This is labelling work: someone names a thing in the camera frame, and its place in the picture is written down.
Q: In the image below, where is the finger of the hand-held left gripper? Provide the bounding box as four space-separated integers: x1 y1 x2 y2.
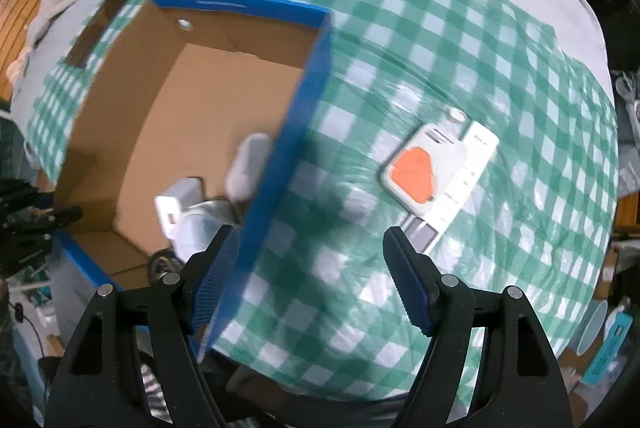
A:
49 207 83 225

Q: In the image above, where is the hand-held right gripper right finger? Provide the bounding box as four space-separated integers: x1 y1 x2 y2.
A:
382 227 573 428

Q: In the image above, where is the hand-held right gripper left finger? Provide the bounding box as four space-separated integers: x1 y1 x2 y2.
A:
45 224 241 428

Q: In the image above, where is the white charger adapter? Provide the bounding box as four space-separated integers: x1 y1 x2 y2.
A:
155 178 206 229

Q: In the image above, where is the white rounded object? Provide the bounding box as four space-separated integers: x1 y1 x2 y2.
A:
225 133 273 204

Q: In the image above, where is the cardboard box with blue trim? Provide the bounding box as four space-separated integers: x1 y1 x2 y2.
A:
52 0 335 359

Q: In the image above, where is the light blue plastic container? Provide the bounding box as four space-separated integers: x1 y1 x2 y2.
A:
580 298 632 384

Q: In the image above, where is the white box with orange label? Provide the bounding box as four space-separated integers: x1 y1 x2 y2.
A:
382 123 471 216

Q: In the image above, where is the white box with orange plug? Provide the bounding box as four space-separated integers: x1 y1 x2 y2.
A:
400 121 501 254

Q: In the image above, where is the green checked cloth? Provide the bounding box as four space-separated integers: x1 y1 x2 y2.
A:
25 0 621 404

